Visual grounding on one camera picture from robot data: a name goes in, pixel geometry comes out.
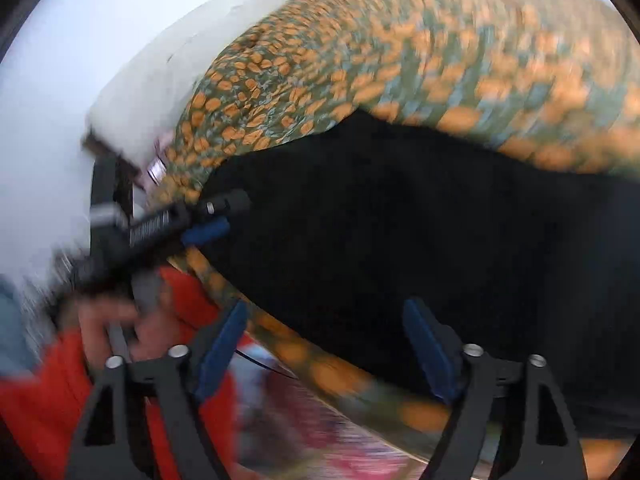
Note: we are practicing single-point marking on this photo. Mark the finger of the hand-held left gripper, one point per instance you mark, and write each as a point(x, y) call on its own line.
point(227, 203)
point(207, 232)

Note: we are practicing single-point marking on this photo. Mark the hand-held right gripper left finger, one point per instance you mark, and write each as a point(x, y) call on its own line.
point(220, 350)

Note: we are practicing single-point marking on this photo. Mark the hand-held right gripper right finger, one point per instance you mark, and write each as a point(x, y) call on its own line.
point(430, 355)

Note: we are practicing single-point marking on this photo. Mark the black pants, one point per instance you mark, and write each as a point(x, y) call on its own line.
point(400, 235)

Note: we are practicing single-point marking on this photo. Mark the person's left hand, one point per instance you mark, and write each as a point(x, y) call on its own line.
point(95, 327)

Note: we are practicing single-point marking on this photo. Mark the pink cloth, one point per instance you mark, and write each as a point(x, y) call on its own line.
point(159, 160)

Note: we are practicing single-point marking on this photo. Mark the pink patterned rug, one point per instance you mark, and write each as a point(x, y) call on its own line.
point(310, 425)

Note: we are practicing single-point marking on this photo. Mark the cream padded headboard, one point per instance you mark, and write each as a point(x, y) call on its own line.
point(175, 75)

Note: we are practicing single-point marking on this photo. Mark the orange floral green quilt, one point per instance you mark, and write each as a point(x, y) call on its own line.
point(400, 60)

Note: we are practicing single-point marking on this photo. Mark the brown wooden bed frame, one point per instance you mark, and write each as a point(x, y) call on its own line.
point(107, 152)

